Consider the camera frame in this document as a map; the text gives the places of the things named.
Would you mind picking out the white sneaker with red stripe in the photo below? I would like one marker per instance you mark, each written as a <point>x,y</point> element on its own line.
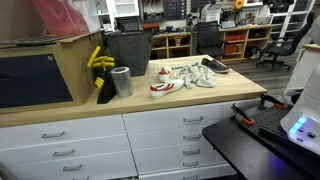
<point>165,89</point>

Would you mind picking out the white sneaker with red heel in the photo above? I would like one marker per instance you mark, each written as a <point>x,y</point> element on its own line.
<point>164,76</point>

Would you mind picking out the silver metal cylinder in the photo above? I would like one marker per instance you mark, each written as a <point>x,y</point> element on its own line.
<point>122,81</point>

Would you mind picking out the beige crumpled towel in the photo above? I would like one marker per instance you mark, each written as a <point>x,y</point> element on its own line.
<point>200,77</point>

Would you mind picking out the black fabric bin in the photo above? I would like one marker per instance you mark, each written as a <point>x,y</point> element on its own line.
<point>131,50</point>

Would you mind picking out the black clamp stand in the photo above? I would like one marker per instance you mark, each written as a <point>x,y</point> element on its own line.
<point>107,86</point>

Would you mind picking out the black mesh-back office chair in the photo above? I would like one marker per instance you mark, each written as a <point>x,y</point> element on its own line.
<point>209,38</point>

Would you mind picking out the orange storage bin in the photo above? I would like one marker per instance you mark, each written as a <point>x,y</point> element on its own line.
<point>230,49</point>

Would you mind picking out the black tool pegboard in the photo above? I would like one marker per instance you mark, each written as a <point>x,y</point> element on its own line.
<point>175,9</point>

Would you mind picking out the white drawer cabinet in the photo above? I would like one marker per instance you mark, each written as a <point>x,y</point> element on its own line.
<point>100,146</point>

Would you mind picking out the black clamp with orange tip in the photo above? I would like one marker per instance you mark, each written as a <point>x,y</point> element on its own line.
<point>271,100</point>
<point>241,115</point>

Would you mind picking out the white boxy machine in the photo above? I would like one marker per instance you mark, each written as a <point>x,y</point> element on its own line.
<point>210,13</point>

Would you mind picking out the red storage bin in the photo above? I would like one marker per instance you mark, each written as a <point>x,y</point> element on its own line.
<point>235,36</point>

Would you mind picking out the black side table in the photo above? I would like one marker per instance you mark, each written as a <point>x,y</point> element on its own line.
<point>240,150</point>

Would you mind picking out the clear plastic bin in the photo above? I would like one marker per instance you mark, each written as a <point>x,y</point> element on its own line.
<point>90,13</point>

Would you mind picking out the black perforated board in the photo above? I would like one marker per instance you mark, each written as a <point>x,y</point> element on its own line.
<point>270,120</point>

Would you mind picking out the yellow tape roll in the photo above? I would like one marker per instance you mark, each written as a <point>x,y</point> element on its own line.
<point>238,4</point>

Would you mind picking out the cardboard box with black panel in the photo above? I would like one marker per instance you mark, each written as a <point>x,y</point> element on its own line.
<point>33,76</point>

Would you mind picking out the red plastic bag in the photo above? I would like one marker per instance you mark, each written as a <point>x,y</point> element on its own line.
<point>56,15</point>

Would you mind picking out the black office chair with armrests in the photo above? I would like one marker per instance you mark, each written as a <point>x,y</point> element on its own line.
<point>283,47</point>

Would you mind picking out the dark flat keyboard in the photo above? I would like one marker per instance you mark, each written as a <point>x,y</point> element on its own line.
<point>30,40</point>

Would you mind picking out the white cabinet with wooden top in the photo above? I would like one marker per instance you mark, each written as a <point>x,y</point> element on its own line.
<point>301,71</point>

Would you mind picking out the white shelving rack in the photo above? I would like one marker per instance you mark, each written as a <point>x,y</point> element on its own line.
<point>290,16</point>

